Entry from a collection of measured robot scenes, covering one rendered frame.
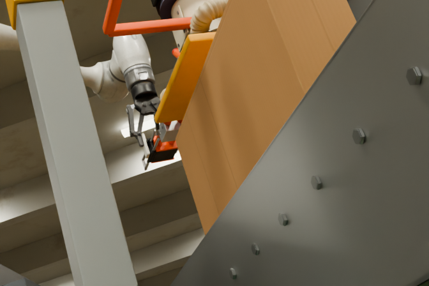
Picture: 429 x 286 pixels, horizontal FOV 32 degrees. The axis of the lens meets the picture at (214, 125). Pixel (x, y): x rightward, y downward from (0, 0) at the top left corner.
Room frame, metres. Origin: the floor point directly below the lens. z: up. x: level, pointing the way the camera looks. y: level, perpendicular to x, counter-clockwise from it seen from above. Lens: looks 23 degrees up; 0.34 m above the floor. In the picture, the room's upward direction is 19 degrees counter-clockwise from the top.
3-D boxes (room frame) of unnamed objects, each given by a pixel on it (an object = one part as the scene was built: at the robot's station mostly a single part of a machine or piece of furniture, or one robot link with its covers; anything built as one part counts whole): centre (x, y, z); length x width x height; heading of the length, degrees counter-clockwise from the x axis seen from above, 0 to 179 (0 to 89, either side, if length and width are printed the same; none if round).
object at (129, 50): (2.04, 0.18, 1.54); 0.13 x 0.11 x 0.16; 34
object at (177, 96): (1.45, 0.02, 1.09); 0.34 x 0.10 x 0.05; 24
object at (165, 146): (2.04, 0.17, 1.19); 0.08 x 0.07 x 0.05; 24
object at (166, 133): (1.91, 0.12, 1.19); 0.07 x 0.07 x 0.04; 24
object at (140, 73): (2.03, 0.17, 1.43); 0.09 x 0.09 x 0.06
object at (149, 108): (2.03, 0.17, 1.35); 0.08 x 0.07 x 0.09; 113
